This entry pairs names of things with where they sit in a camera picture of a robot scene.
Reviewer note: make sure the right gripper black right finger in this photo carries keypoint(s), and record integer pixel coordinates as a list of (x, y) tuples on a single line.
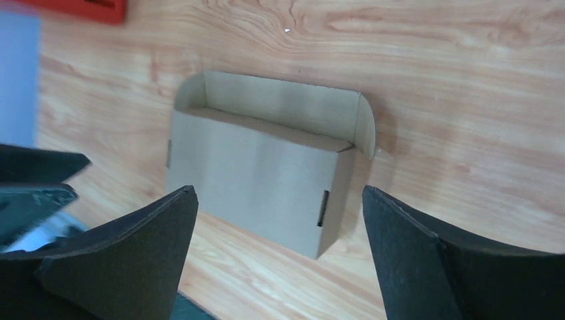
[(430, 269)]

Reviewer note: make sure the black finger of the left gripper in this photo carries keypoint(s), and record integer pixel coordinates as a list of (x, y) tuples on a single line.
[(29, 165), (25, 205)]

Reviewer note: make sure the red plastic shopping basket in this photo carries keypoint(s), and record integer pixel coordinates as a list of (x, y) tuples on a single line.
[(111, 12)]

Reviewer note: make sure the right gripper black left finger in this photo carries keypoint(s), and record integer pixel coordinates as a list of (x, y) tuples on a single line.
[(128, 268)]

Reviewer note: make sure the brown cardboard paper box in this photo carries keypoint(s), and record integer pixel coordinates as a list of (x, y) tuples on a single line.
[(272, 157)]

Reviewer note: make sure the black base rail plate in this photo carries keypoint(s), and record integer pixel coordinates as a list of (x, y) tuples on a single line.
[(186, 309)]

